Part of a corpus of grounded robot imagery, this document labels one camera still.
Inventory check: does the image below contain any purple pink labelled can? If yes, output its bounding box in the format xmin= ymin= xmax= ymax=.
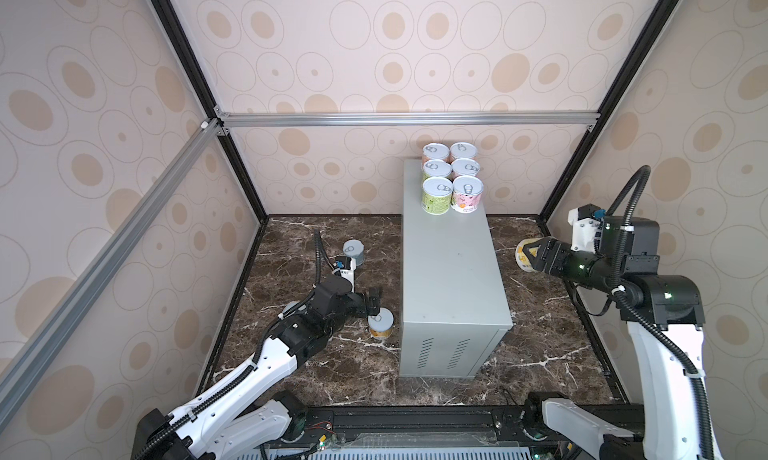
xmin=451 ymin=175 xmax=484 ymax=214

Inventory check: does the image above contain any white red labelled can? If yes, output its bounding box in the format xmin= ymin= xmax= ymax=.
xmin=451 ymin=158 xmax=481 ymax=179

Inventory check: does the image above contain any lime green labelled can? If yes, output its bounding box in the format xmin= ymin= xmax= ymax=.
xmin=421 ymin=177 xmax=453 ymax=216

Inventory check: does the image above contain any orange tomato labelled can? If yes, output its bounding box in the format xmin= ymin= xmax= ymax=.
xmin=450 ymin=142 xmax=477 ymax=162

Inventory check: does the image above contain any pink orange labelled can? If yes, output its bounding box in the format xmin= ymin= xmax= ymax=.
xmin=422 ymin=143 xmax=450 ymax=163

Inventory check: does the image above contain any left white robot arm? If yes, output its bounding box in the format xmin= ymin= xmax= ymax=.
xmin=131 ymin=275 xmax=381 ymax=459

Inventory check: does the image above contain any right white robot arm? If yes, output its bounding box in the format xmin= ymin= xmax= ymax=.
xmin=516 ymin=216 xmax=721 ymax=459

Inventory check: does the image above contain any yellow orange labelled can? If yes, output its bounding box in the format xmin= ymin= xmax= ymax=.
xmin=367 ymin=307 xmax=394 ymax=340

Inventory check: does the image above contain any light blue labelled can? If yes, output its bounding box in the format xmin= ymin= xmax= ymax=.
xmin=343 ymin=239 xmax=365 ymax=267

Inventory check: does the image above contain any teal labelled can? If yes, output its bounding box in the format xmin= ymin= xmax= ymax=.
xmin=281 ymin=301 xmax=300 ymax=315

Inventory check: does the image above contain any grey metal cabinet box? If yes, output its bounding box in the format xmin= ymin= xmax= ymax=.
xmin=399 ymin=159 xmax=513 ymax=379

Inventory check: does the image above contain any silver aluminium crossbar back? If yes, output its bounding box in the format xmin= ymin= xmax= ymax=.
xmin=203 ymin=110 xmax=600 ymax=130

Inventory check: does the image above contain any silver aluminium bar left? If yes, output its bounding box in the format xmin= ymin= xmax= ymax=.
xmin=1 ymin=118 xmax=222 ymax=429

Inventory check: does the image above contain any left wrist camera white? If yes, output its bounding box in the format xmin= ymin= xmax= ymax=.
xmin=332 ymin=256 xmax=357 ymax=292

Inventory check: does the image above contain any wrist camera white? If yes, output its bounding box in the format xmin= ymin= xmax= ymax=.
xmin=332 ymin=256 xmax=357 ymax=292
xmin=567 ymin=204 xmax=605 ymax=253

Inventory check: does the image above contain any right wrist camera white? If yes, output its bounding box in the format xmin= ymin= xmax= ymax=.
xmin=567 ymin=204 xmax=605 ymax=253

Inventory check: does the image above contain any black corner frame post right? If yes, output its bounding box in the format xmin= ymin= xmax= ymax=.
xmin=538 ymin=0 xmax=682 ymax=227

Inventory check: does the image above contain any black corner frame post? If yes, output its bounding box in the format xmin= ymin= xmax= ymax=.
xmin=538 ymin=0 xmax=682 ymax=227
xmin=148 ymin=0 xmax=269 ymax=223

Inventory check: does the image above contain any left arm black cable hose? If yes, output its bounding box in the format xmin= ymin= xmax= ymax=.
xmin=131 ymin=228 xmax=337 ymax=460

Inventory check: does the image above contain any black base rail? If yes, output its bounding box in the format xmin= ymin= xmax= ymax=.
xmin=152 ymin=397 xmax=648 ymax=459

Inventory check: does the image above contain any black corner frame post left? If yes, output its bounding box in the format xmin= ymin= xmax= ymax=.
xmin=148 ymin=0 xmax=269 ymax=223

